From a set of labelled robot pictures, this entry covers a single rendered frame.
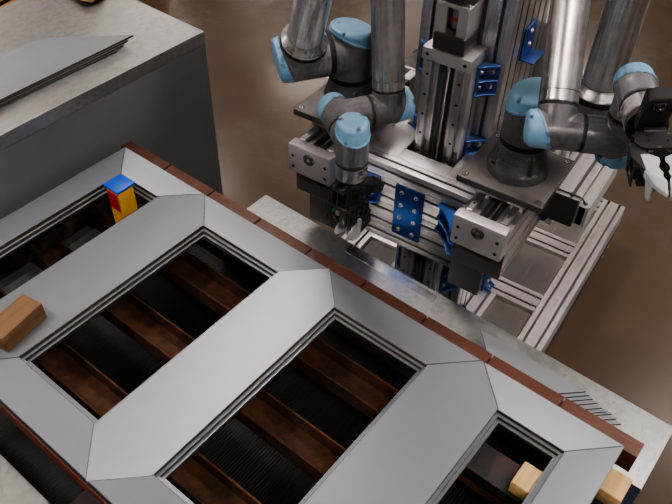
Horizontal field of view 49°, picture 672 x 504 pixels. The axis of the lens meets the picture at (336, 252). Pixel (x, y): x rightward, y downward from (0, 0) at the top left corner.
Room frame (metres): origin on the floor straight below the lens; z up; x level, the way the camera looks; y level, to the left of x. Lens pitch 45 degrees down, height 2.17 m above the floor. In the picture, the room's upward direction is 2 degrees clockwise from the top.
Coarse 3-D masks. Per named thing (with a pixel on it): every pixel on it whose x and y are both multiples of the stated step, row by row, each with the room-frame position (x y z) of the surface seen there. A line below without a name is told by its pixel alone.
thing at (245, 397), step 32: (96, 192) 1.55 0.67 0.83; (0, 256) 1.30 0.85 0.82; (160, 256) 1.30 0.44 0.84; (128, 288) 1.21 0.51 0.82; (320, 320) 1.11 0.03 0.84; (352, 320) 1.11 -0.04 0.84; (32, 352) 1.00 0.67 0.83; (288, 352) 1.02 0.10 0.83; (384, 352) 1.04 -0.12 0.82; (256, 384) 0.93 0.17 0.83; (224, 416) 0.85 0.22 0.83; (192, 448) 0.77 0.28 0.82; (352, 448) 0.78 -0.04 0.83; (544, 448) 0.80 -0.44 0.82; (160, 480) 0.70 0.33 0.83; (320, 480) 0.71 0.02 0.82; (448, 480) 0.71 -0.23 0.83; (544, 480) 0.72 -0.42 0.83
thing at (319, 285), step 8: (280, 272) 1.26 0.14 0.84; (288, 272) 1.26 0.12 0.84; (296, 272) 1.26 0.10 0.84; (304, 272) 1.26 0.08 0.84; (312, 272) 1.26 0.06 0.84; (296, 280) 1.23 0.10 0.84; (304, 280) 1.23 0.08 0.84; (312, 280) 1.23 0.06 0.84; (320, 280) 1.23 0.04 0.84; (328, 280) 1.23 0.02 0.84; (312, 288) 1.21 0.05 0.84; (320, 288) 1.21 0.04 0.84; (328, 288) 1.21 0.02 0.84; (320, 296) 1.18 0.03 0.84; (328, 296) 1.18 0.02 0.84
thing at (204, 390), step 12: (180, 360) 0.98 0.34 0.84; (192, 360) 0.98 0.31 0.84; (156, 372) 0.95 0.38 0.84; (168, 372) 0.95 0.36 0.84; (180, 372) 0.95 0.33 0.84; (192, 372) 0.95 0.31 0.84; (204, 372) 0.95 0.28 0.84; (168, 384) 0.91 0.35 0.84; (180, 384) 0.92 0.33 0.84; (192, 384) 0.92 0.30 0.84; (204, 384) 0.92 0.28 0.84; (216, 384) 0.92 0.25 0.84; (192, 396) 0.89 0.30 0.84; (204, 396) 0.89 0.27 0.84; (216, 396) 0.89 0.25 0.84; (228, 396) 0.89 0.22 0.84; (204, 408) 0.86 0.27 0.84; (216, 408) 0.86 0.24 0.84
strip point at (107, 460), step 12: (96, 432) 0.79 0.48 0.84; (96, 444) 0.77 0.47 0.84; (108, 444) 0.77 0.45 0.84; (96, 456) 0.74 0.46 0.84; (108, 456) 0.74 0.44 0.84; (120, 456) 0.74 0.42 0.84; (96, 468) 0.71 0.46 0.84; (108, 468) 0.71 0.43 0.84; (120, 468) 0.72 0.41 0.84; (132, 468) 0.72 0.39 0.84; (144, 468) 0.72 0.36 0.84; (96, 480) 0.69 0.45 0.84
